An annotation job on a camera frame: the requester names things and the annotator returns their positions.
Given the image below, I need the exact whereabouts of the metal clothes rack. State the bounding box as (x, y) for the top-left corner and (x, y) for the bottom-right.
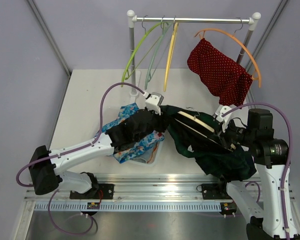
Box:
(121, 10), (258, 88)

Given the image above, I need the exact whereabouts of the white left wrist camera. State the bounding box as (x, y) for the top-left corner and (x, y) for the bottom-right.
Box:
(143, 91), (164, 116)

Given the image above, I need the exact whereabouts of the orange floral white skirt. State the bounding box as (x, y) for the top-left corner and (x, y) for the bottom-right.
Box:
(144, 141), (163, 167)

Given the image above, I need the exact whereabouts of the white plastic mesh basket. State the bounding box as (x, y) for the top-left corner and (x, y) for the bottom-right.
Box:
(128, 132), (165, 166)

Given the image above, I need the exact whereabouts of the cream plastic hanger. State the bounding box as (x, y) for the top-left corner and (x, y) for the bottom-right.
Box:
(177, 110), (215, 133)

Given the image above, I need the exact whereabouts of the blue floral skirt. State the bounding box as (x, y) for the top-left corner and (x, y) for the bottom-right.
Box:
(101, 102), (165, 164)

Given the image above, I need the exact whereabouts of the orange plastic hanger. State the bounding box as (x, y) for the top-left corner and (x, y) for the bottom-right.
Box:
(194, 17), (263, 88)

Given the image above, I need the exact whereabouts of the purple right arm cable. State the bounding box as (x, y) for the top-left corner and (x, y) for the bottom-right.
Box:
(222, 101), (294, 240)

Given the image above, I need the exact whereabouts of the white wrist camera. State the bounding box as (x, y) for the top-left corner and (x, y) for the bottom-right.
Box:
(212, 105), (232, 133)
(143, 91), (164, 116)

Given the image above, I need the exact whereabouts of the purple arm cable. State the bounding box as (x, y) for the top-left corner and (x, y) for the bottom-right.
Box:
(222, 101), (294, 240)
(15, 82), (147, 236)

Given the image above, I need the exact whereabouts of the pale green plastic hanger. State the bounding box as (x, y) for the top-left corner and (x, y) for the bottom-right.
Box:
(144, 16), (172, 90)

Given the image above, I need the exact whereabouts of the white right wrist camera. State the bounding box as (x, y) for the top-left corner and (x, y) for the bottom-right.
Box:
(212, 105), (232, 133)

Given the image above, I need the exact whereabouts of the yellow plastic hanger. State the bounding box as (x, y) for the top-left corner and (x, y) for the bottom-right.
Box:
(163, 21), (179, 92)

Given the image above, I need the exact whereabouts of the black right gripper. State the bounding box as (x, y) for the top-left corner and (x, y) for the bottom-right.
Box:
(207, 117), (256, 149)

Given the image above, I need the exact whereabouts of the red polka dot skirt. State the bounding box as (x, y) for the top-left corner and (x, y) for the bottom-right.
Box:
(187, 38), (253, 107)

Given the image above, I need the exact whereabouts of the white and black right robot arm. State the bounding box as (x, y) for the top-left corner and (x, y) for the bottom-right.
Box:
(214, 105), (300, 240)

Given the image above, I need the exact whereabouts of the aluminium mounting rail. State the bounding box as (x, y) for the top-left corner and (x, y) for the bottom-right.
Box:
(24, 174), (234, 213)

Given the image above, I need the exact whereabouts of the lime green plastic hanger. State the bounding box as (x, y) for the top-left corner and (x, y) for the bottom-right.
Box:
(121, 15), (166, 88)

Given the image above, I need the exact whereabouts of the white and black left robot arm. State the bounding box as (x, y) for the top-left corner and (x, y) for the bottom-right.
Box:
(28, 109), (167, 199)

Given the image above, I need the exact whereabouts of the dark green plaid skirt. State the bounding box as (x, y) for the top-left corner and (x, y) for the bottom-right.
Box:
(161, 105), (257, 181)

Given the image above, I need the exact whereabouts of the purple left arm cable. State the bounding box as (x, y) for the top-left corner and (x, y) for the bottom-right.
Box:
(15, 82), (147, 236)

